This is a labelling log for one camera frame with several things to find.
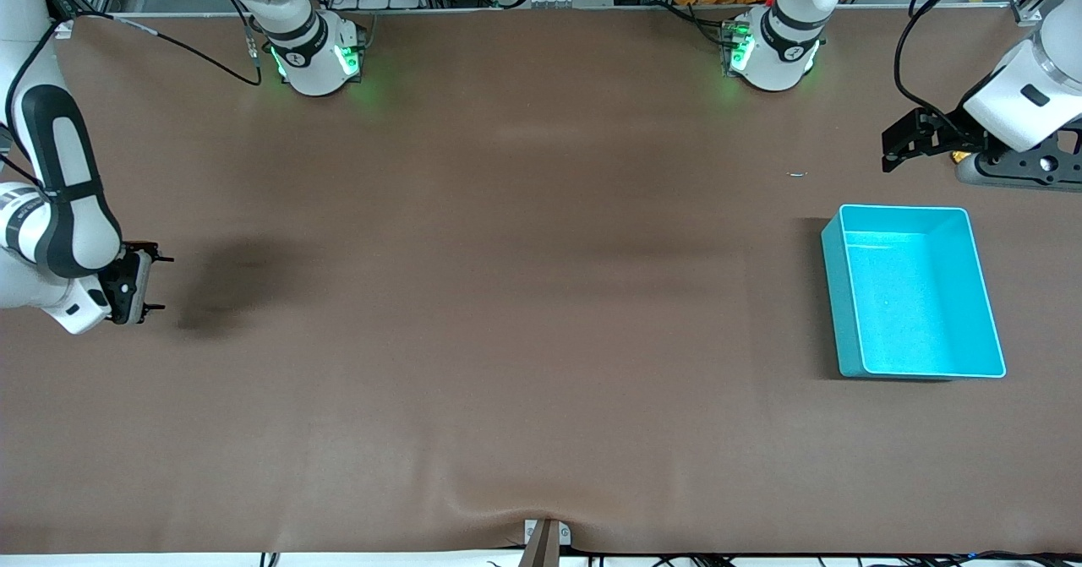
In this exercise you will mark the teal plastic bin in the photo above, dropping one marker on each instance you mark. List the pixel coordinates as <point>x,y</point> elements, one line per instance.
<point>917,297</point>

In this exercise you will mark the white corner bracket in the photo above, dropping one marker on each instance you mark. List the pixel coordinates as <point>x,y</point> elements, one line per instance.
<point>65,29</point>
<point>1027,13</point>

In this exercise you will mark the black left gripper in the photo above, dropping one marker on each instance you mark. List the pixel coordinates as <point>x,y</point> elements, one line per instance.
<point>945,130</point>

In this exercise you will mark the metal clamp bracket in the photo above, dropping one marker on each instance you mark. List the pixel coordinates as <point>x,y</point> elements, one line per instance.
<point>548,537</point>

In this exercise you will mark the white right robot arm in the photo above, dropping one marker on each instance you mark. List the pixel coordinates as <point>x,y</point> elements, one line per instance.
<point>313,68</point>

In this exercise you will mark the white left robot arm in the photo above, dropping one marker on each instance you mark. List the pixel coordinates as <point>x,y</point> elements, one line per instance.
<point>773,60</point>

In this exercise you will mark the brown table cover cloth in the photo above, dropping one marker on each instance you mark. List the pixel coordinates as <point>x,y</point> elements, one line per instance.
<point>541,339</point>

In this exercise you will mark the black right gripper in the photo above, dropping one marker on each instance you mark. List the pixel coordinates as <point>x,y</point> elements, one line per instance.
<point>127,282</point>

